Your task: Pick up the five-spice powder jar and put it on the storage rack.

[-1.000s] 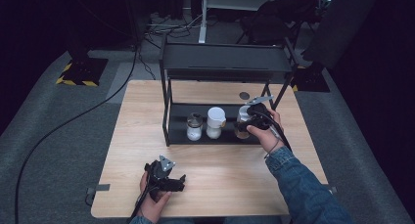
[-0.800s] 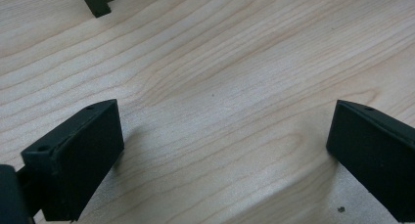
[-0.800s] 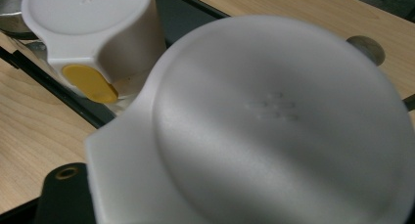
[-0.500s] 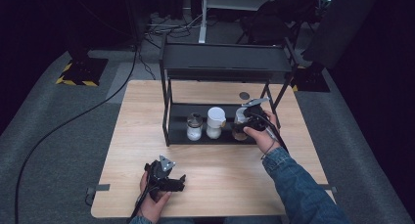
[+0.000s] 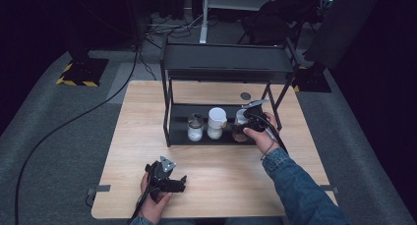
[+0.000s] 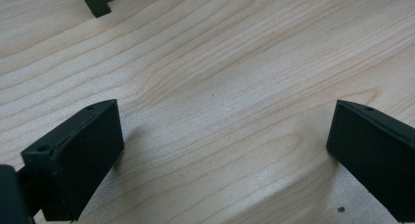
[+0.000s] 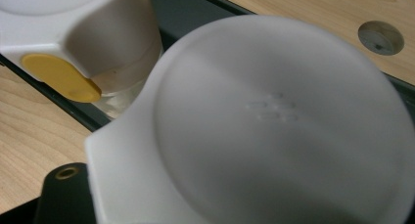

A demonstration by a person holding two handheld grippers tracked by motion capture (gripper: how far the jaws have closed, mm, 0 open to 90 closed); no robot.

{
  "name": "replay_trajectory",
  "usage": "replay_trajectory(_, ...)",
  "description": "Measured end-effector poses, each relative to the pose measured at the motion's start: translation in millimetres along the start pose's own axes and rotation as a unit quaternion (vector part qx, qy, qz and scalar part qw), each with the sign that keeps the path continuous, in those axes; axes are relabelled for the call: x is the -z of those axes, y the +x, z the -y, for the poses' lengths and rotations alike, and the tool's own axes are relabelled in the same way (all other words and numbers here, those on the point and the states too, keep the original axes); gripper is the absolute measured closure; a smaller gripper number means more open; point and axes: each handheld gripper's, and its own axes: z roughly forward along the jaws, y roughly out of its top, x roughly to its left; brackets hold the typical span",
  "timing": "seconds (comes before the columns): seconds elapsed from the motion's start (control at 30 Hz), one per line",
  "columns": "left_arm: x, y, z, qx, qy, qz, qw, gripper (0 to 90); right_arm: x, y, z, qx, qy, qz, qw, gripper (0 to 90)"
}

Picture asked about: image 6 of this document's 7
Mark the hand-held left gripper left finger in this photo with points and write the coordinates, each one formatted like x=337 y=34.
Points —
x=75 y=158

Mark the black metal two-tier rack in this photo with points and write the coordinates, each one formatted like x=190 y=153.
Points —
x=96 y=0

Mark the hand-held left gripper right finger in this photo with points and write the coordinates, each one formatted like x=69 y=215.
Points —
x=375 y=152

